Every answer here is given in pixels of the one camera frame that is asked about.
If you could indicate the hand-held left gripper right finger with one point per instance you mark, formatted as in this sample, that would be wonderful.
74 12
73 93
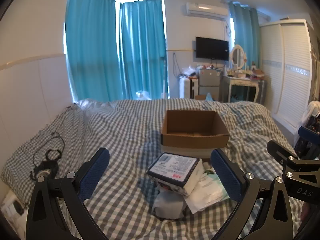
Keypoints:
226 175

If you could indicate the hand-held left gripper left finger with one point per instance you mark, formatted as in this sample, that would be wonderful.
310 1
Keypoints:
96 172

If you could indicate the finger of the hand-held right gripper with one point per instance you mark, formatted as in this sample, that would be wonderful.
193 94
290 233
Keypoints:
277 151
306 132

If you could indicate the green and white plastic bag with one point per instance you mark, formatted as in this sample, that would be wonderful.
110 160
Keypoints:
208 172

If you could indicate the labelled tissue pack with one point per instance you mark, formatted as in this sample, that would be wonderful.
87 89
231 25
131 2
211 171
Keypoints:
172 167

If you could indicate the pale plastic bag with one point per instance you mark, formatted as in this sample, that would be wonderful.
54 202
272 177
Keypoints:
167 206

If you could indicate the person's right hand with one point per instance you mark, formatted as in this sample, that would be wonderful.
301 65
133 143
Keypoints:
306 211

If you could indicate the dark patterned bag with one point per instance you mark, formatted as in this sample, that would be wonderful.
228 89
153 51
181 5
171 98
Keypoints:
311 122

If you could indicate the white hanging bag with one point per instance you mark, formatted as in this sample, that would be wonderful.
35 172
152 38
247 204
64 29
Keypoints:
311 110

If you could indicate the checkered bedsheet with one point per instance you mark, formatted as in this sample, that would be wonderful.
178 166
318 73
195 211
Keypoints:
120 130

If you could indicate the white slatted wardrobe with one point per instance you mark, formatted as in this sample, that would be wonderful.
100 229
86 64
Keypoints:
287 67

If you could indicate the white dressing table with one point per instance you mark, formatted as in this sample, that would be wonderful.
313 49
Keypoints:
240 82

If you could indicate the blue plastic bag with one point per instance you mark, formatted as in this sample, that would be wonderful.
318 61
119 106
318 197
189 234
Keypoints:
209 97

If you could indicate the cosmetics clutter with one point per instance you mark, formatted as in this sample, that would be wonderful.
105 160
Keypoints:
250 73

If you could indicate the small cardboard box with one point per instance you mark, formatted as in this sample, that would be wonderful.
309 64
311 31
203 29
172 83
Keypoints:
199 97

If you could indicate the clear plastic bag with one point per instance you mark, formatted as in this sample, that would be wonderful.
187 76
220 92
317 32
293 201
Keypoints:
143 95

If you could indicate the white box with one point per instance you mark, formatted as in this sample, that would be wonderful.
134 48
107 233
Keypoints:
11 206

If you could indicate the silver mini fridge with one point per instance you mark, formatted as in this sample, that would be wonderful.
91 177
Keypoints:
208 82

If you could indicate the white suitcase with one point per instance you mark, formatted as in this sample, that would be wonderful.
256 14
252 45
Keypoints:
184 88

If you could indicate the oval white mirror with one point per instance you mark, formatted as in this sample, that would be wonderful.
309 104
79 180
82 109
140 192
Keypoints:
237 57

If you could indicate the plastic bag on suitcase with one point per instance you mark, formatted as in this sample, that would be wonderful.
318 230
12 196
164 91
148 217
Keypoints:
189 72

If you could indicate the narrow teal curtain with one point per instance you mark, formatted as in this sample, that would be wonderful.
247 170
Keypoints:
246 30

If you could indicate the wide teal curtain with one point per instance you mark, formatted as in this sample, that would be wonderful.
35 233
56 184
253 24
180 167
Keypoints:
92 42

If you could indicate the white air conditioner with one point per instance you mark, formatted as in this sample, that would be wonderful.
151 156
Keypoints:
206 10

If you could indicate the black wall television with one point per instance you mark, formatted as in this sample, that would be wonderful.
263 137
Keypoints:
212 48

